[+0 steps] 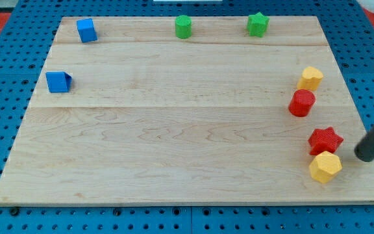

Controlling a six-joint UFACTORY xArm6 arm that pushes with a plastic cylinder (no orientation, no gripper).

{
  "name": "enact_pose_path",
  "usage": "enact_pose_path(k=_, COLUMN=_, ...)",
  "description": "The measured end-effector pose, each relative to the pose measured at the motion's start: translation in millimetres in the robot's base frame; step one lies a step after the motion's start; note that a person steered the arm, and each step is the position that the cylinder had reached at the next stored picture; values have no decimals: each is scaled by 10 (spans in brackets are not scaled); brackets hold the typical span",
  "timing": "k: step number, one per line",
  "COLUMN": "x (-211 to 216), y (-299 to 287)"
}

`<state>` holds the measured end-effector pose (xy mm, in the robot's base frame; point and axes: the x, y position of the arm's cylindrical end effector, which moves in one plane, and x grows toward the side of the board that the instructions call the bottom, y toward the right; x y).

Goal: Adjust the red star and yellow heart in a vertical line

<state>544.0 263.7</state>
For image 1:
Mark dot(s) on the green star block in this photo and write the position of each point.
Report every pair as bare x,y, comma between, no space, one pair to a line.
257,24

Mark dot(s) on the yellow heart block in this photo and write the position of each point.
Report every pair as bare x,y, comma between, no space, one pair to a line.
311,78

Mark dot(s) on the red star block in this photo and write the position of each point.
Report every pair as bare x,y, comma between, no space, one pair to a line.
324,140

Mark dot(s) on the wooden board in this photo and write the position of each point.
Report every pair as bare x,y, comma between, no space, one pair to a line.
153,120

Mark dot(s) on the green cylinder block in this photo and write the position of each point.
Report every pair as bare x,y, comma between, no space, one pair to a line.
183,27

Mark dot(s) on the red cylinder block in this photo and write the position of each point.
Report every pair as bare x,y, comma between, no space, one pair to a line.
301,103

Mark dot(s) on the blue triangular prism block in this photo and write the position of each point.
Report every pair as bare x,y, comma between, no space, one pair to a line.
58,81

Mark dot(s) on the blue cube block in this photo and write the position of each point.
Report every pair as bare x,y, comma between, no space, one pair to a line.
86,30

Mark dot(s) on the yellow hexagon block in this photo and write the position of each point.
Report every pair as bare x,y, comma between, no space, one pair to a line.
325,167

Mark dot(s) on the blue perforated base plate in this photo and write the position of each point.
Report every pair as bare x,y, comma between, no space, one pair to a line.
25,41

